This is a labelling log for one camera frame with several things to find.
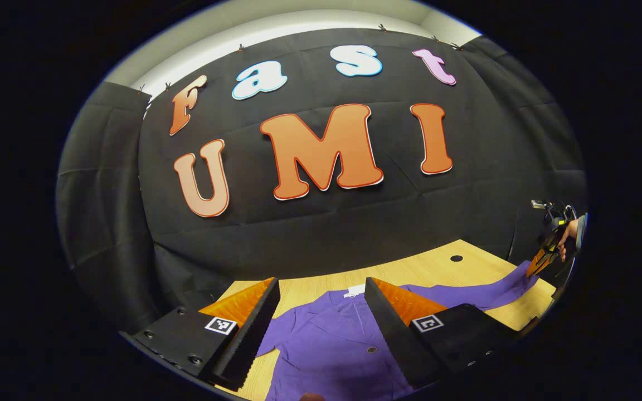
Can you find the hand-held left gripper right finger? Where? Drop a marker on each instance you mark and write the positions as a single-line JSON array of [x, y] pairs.
[[390, 334]]

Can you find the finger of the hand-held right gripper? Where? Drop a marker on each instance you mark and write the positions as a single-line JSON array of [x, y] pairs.
[[548, 260], [536, 263]]

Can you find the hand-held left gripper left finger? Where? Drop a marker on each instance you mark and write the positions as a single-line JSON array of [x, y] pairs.
[[251, 340]]

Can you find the purple shirt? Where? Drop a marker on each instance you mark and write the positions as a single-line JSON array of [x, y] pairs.
[[326, 345]]

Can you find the black backdrop cloth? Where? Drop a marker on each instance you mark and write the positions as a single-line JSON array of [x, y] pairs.
[[326, 234]]

